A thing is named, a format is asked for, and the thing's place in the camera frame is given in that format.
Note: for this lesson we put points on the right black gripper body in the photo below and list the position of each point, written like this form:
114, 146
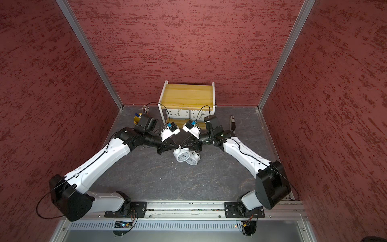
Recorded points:
198, 143

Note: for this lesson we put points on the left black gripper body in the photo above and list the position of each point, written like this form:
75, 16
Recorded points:
156, 142

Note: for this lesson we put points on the white twin-bell clock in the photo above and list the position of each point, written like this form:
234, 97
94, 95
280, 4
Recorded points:
193, 158
181, 154

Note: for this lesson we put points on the grey square alarm clock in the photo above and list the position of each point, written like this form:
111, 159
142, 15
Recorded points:
179, 114
199, 114

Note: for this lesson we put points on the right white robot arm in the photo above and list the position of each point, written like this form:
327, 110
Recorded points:
271, 183

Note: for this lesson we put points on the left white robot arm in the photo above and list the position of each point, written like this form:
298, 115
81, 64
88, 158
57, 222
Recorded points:
71, 194

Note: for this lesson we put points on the yellow metal pen bucket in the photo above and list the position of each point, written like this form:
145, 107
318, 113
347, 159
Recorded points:
137, 118

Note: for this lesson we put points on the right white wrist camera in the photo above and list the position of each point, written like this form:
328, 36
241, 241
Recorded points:
192, 128

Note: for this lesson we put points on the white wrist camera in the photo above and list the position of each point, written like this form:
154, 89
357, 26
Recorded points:
192, 128
171, 129

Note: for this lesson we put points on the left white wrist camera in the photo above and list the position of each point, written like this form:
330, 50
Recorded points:
171, 129

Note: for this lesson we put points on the white frame wooden shelf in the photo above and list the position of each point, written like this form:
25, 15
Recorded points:
186, 97

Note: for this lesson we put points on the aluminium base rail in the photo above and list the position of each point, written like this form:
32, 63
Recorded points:
192, 221

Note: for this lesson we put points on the right aluminium corner post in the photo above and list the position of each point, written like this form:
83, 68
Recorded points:
292, 38

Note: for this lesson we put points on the aluminium corner post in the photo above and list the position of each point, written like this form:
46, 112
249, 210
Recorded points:
82, 38
292, 38

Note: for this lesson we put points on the left aluminium corner post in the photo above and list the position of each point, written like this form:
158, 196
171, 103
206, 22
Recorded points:
82, 38

